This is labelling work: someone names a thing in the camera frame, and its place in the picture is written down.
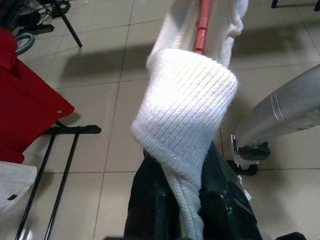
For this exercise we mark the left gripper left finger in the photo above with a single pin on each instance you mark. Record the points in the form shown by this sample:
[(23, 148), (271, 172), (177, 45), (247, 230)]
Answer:
[(152, 205)]

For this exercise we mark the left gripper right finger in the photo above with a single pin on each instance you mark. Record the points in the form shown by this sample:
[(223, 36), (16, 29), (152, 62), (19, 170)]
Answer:
[(230, 207)]

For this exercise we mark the white polo shirt checked trim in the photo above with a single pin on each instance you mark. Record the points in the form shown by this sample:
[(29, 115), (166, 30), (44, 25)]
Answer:
[(187, 100)]

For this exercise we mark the white shirt with small text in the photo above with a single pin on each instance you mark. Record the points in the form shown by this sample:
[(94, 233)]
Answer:
[(15, 180)]

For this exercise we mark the red plastic hanger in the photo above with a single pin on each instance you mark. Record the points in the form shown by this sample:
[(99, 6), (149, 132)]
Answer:
[(202, 32)]

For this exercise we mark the red logo t-shirt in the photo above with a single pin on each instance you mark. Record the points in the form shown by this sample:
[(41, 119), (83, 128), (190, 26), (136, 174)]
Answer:
[(27, 100)]

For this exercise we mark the black tripod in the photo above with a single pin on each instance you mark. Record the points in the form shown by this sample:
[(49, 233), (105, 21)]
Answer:
[(71, 27)]

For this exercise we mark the black clothes rack frame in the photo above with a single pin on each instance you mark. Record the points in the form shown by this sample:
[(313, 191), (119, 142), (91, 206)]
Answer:
[(82, 129)]

